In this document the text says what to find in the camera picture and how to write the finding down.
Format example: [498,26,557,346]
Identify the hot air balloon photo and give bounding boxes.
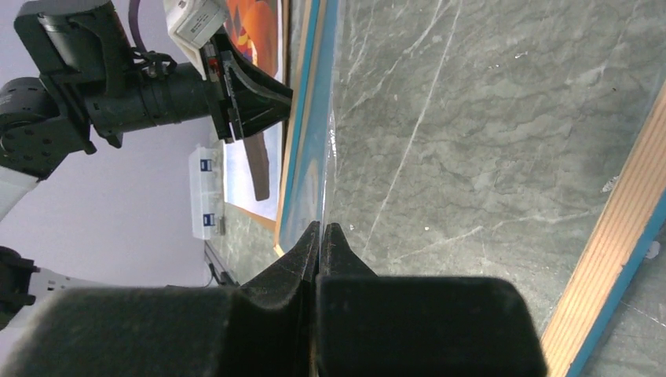
[221,0,287,222]

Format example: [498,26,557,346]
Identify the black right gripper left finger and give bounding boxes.
[1,221,320,376]

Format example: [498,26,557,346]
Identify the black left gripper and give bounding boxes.
[14,1,293,148]

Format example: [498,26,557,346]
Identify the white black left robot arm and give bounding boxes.
[1,1,293,215]

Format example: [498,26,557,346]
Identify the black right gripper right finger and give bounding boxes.
[314,223,547,376]

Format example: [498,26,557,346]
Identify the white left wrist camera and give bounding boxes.
[163,0,229,81]

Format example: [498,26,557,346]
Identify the clear plastic frame sheet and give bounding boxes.
[312,0,666,334]

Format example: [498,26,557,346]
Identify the clear plastic screw box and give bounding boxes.
[188,145,223,241]

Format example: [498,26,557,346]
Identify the blue wooden picture frame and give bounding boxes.
[273,0,666,377]

